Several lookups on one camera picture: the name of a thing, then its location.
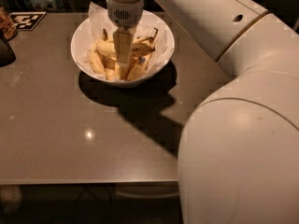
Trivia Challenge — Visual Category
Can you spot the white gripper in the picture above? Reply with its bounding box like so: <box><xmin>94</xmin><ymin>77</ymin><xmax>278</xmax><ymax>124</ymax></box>
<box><xmin>107</xmin><ymin>0</ymin><xmax>144</xmax><ymax>66</ymax></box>

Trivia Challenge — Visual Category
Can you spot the yellow banana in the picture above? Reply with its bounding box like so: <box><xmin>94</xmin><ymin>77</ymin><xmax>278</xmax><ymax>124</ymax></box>
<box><xmin>93</xmin><ymin>38</ymin><xmax>155</xmax><ymax>60</ymax></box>
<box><xmin>90</xmin><ymin>44</ymin><xmax>106</xmax><ymax>75</ymax></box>

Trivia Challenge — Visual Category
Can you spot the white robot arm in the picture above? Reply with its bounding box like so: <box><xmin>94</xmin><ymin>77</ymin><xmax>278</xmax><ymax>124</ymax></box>
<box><xmin>107</xmin><ymin>0</ymin><xmax>299</xmax><ymax>224</ymax></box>

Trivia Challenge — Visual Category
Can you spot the banana with blue sticker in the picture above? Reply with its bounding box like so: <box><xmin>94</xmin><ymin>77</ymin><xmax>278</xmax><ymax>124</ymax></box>
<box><xmin>126</xmin><ymin>54</ymin><xmax>151</xmax><ymax>81</ymax></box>

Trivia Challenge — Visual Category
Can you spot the white bowl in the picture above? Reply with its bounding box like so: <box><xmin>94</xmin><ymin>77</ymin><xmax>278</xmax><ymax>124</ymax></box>
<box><xmin>70</xmin><ymin>6</ymin><xmax>176</xmax><ymax>89</ymax></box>

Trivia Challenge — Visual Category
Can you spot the black white marker card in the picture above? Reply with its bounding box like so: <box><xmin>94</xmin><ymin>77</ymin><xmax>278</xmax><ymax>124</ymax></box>
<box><xmin>10</xmin><ymin>11</ymin><xmax>46</xmax><ymax>31</ymax></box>

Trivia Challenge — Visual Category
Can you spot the brown patterned object left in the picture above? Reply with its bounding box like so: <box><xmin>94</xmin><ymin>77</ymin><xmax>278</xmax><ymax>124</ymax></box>
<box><xmin>0</xmin><ymin>7</ymin><xmax>17</xmax><ymax>40</ymax></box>

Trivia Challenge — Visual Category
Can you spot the dark round object left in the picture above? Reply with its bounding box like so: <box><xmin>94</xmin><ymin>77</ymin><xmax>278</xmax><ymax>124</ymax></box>
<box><xmin>0</xmin><ymin>30</ymin><xmax>16</xmax><ymax>66</ymax></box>

